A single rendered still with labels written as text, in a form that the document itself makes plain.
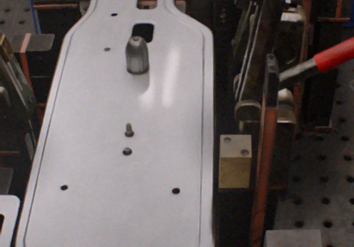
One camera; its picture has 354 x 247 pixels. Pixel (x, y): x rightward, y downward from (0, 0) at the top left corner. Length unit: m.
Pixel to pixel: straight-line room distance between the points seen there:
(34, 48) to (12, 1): 0.66
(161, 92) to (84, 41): 0.16
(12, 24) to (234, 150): 0.94
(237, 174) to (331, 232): 0.41
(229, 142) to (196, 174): 0.07
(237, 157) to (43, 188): 0.23
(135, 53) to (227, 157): 0.24
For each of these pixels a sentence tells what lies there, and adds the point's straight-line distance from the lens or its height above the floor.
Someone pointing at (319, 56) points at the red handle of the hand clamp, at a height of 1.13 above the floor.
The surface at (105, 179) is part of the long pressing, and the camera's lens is 0.78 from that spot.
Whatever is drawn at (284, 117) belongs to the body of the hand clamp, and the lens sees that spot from 0.77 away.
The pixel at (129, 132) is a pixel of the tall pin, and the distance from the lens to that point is 0.82.
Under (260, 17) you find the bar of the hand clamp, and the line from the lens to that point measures 0.68.
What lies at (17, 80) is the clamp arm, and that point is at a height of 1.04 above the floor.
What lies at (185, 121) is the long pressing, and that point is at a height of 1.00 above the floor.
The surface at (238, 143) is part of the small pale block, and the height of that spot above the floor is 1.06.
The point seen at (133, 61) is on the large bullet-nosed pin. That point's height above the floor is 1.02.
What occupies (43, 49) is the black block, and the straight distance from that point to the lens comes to 0.99.
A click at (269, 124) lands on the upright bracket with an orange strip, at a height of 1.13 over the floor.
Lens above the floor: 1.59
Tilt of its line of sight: 44 degrees down
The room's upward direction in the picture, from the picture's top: 2 degrees counter-clockwise
